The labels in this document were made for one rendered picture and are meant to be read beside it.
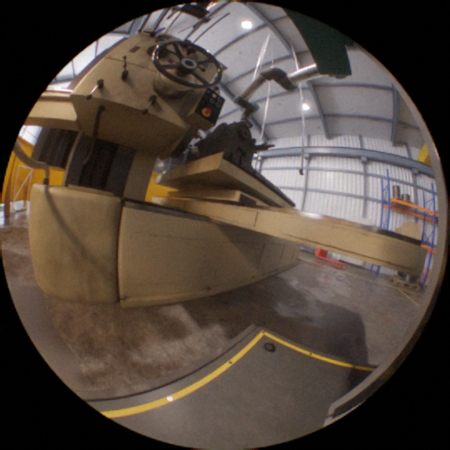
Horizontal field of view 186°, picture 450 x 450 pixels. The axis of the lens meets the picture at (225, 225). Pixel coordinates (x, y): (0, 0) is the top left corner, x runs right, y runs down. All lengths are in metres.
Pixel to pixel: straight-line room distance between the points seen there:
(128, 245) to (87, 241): 0.23
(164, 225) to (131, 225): 0.19
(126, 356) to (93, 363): 0.16
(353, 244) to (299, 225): 0.23
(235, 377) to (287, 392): 0.12
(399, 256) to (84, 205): 1.26
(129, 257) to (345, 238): 0.96
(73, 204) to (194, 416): 0.81
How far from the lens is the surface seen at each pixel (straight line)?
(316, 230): 0.56
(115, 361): 0.72
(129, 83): 0.92
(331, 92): 8.31
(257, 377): 0.36
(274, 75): 1.13
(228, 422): 0.32
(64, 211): 0.80
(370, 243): 0.57
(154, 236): 0.77
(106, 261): 0.81
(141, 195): 1.35
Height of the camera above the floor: 0.63
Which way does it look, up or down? 3 degrees down
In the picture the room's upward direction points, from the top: 13 degrees clockwise
